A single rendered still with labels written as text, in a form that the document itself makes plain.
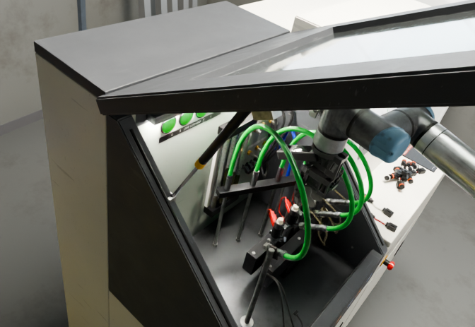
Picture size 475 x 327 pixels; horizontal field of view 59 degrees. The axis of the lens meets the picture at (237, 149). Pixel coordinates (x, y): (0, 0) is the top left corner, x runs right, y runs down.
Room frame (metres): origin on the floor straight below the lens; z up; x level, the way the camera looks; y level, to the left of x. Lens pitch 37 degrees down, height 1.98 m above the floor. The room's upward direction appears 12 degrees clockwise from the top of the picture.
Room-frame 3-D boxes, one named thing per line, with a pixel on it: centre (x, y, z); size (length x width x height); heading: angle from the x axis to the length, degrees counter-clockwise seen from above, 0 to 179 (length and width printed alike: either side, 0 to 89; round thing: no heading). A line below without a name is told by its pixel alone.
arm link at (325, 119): (0.83, -0.21, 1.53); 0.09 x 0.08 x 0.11; 48
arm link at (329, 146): (0.83, -0.21, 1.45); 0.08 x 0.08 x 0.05
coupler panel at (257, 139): (1.21, -0.07, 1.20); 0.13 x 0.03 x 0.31; 147
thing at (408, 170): (1.40, -0.69, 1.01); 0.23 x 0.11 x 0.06; 147
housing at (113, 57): (1.41, 0.03, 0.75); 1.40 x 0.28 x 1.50; 147
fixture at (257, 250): (0.96, -0.23, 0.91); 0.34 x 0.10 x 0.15; 147
